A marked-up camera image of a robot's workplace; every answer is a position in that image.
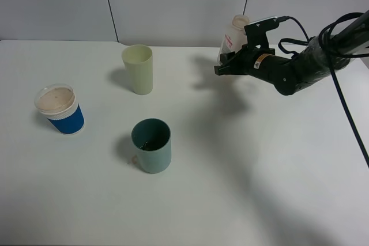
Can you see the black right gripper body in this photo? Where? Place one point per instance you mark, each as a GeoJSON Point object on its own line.
{"type": "Point", "coordinates": [251, 61]}

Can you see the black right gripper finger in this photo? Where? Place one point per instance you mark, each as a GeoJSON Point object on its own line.
{"type": "Point", "coordinates": [224, 57]}
{"type": "Point", "coordinates": [232, 67]}

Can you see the clear plastic drink bottle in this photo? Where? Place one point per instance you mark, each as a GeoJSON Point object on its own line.
{"type": "Point", "coordinates": [234, 37]}

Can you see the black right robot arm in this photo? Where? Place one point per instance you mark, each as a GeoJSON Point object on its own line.
{"type": "Point", "coordinates": [331, 50]}

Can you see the pale yellow-green plastic cup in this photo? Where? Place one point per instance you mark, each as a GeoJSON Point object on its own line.
{"type": "Point", "coordinates": [138, 61]}

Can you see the teal green plastic cup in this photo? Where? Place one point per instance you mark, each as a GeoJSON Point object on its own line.
{"type": "Point", "coordinates": [152, 139]}

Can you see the blue paper cup with lid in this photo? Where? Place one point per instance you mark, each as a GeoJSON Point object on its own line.
{"type": "Point", "coordinates": [59, 105]}

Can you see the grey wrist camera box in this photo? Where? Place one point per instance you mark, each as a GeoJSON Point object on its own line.
{"type": "Point", "coordinates": [256, 32]}

